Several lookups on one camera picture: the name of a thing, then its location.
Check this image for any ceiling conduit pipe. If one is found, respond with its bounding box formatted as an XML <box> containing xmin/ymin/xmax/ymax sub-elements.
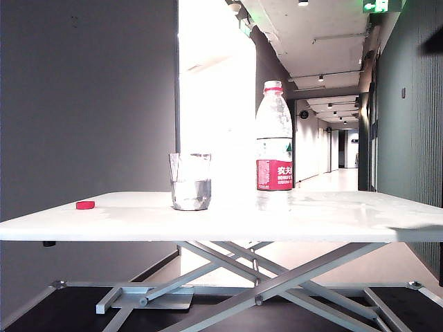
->
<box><xmin>311</xmin><ymin>33</ymin><xmax>368</xmax><ymax>45</ymax></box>

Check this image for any grey scissor table frame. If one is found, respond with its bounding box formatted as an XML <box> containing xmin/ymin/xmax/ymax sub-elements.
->
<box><xmin>0</xmin><ymin>241</ymin><xmax>443</xmax><ymax>332</ymax></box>

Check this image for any clear drinking glass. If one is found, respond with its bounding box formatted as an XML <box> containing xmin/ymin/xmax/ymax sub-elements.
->
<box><xmin>168</xmin><ymin>152</ymin><xmax>213</xmax><ymax>212</ymax></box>

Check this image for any green exit sign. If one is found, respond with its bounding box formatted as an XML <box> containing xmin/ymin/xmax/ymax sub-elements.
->
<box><xmin>362</xmin><ymin>0</ymin><xmax>406</xmax><ymax>15</ymax></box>

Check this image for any clear water bottle red label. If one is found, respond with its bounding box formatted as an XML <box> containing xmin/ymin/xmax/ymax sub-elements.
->
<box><xmin>255</xmin><ymin>80</ymin><xmax>294</xmax><ymax>212</ymax></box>

